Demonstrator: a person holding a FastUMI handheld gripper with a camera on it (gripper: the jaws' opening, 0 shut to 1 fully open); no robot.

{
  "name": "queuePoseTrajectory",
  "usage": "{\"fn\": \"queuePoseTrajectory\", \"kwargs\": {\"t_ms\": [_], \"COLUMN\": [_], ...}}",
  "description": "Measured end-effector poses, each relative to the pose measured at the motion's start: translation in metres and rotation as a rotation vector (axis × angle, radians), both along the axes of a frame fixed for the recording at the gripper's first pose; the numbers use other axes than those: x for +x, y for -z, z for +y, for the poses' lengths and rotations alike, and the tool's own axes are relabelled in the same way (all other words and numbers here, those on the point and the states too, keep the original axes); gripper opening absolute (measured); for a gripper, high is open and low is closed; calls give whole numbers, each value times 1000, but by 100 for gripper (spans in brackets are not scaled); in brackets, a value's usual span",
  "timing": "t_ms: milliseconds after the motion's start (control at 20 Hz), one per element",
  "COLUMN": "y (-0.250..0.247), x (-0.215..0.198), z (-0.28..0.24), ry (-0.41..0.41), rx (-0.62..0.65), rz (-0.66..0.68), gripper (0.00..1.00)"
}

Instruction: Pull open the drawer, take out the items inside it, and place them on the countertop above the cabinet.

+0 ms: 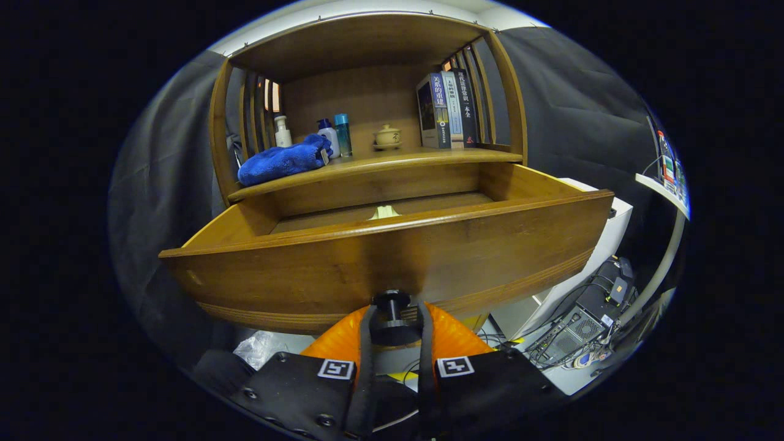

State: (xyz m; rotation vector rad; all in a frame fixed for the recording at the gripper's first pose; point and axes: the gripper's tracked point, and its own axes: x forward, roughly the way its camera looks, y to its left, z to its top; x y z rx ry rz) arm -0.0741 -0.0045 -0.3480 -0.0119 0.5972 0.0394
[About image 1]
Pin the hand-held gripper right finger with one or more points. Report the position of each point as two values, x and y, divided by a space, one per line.
484 392

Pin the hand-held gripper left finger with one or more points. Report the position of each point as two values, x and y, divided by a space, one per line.
306 392

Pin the wooden drawer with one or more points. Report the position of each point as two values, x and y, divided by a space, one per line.
429 257

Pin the wooden cabinet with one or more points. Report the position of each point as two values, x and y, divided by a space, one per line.
361 92

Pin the clear plastic bag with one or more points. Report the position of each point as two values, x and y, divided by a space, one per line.
257 350

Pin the black computer tower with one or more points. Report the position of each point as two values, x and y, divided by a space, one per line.
588 318

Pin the white box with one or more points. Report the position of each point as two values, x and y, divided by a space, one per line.
612 239

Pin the blue towel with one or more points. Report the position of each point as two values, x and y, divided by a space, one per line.
282 162

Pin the white bottle blue cap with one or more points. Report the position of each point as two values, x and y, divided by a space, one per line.
329 139

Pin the white pump bottle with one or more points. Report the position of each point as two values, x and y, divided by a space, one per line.
282 135

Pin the teal clear bottle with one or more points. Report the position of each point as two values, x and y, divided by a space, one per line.
343 135

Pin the beige lidded teacup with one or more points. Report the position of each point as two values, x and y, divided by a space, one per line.
388 137

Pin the white side table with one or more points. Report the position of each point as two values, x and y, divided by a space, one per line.
664 191

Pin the pale blue spine book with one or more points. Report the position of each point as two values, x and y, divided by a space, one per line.
454 110

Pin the black spine book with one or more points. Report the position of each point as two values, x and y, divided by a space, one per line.
468 107

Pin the green label water bottle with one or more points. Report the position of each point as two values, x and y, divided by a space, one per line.
678 177

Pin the red label water bottle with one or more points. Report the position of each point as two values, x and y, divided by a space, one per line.
665 165

